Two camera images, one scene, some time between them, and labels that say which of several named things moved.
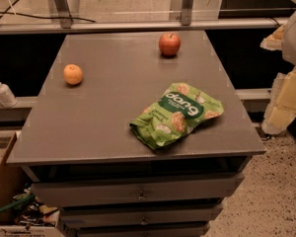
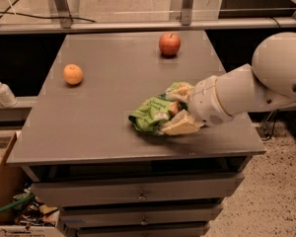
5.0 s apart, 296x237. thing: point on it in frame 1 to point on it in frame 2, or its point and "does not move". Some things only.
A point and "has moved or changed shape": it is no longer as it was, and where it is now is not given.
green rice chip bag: (180, 109) has moved or changed shape
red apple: (169, 43) does not move
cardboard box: (5, 183) does not move
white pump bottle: (3, 92) does not move
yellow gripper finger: (274, 40) to (182, 91)
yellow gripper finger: (287, 101) to (181, 123)
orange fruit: (72, 74) does not move
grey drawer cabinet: (81, 154) does not move
